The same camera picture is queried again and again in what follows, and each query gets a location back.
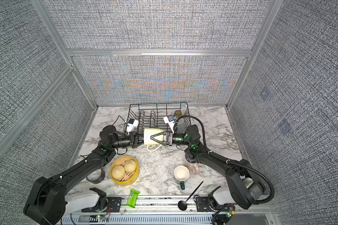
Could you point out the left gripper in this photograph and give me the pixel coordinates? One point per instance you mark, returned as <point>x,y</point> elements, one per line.
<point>133,139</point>

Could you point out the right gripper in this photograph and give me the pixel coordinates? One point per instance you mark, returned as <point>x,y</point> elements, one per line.
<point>168,138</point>

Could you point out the light green mug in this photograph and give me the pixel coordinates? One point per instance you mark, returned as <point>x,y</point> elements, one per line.
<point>147,133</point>

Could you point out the black wire dish rack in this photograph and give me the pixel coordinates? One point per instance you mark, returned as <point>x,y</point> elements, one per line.
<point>151,115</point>

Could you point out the grey mug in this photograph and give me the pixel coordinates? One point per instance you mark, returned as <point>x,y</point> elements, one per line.
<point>181,126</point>

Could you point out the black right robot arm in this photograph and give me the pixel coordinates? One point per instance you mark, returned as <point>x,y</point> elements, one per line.
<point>244,183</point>

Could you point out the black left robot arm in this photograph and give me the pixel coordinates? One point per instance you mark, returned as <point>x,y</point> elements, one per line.
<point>46,203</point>

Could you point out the steamed bun right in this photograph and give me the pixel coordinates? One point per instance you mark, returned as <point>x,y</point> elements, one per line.
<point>130,166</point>

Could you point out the steamed bun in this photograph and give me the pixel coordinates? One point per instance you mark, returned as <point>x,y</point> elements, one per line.
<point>130,166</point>
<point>118,173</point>

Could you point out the steamed bun left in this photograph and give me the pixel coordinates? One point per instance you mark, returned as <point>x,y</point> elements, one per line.
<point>118,173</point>

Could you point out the pink iridescent mug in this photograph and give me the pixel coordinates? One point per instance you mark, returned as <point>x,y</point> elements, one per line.
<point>192,165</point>

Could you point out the dark green mug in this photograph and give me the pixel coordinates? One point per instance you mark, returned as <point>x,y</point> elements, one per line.
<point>181,174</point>

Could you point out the grey tape roll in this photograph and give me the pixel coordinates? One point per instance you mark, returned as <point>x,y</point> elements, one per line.
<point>97,176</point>

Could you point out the green snack packet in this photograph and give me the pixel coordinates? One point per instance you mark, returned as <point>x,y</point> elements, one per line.
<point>132,199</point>

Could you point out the black ladle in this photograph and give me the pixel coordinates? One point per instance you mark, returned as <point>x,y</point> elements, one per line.
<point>182,205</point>

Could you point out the small circuit board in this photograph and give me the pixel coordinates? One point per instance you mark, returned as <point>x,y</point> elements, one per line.
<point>229,215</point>

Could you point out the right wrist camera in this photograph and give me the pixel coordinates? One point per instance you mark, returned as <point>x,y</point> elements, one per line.
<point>170,120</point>

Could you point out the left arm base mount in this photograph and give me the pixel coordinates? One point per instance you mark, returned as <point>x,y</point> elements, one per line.
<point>92,200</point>

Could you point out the aluminium front rail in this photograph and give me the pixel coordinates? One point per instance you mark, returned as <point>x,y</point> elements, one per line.
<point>163,210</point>

